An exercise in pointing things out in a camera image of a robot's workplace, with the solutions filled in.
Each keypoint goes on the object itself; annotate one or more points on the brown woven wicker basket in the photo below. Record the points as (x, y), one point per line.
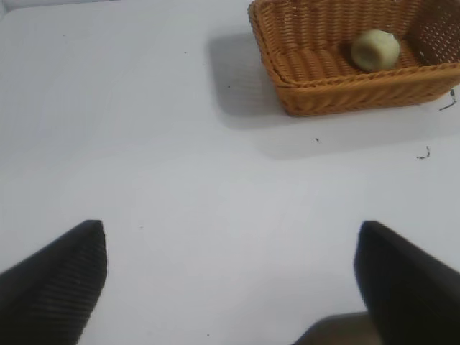
(359, 95)

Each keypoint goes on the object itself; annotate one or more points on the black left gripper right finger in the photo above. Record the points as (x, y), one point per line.
(409, 287)

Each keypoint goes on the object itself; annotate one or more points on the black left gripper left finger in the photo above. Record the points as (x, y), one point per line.
(50, 298)

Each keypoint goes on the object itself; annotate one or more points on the pale yellow egg yolk pastry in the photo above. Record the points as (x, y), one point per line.
(375, 50)

